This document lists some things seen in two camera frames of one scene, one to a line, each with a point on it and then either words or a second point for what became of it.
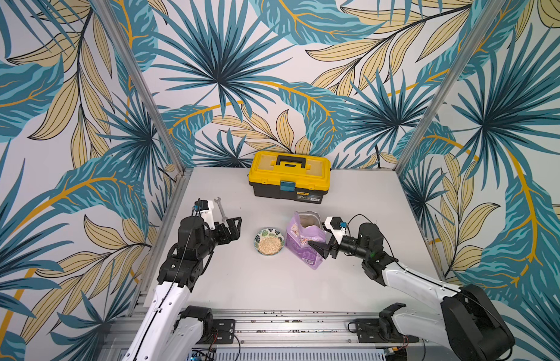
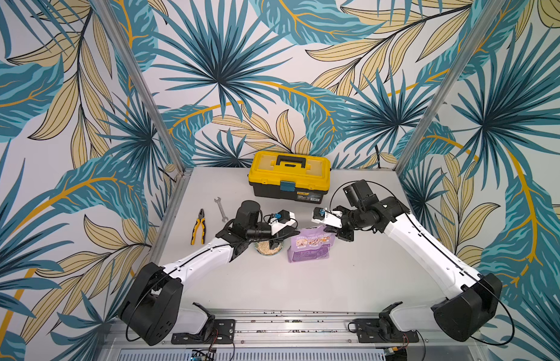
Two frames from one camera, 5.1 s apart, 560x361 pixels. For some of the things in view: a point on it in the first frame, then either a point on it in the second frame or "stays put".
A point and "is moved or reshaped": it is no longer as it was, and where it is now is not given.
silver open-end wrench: (224, 217) stays put
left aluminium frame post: (142, 83) stays put
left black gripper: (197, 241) to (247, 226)
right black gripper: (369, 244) to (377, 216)
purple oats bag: (305, 227) is moved or reshaped
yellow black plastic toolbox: (290, 176) stays put
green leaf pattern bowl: (269, 241) stays put
